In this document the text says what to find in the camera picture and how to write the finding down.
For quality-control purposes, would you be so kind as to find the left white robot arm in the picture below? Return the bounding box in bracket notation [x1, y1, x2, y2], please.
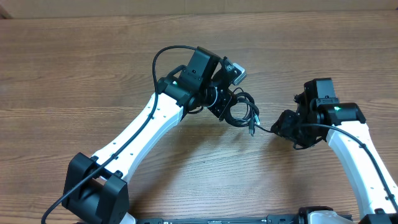
[59, 47, 246, 223]

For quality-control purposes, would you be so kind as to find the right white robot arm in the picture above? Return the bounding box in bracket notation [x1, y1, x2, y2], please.
[271, 78, 397, 223]

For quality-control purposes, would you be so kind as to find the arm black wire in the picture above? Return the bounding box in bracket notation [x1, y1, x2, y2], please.
[292, 123, 398, 215]
[41, 45, 198, 224]

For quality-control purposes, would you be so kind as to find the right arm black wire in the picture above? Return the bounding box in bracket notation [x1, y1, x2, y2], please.
[292, 123, 398, 215]

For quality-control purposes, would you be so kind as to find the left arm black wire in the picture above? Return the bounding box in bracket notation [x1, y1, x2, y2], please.
[41, 45, 198, 224]

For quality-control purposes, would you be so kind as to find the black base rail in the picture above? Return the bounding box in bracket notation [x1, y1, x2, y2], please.
[136, 206, 354, 224]

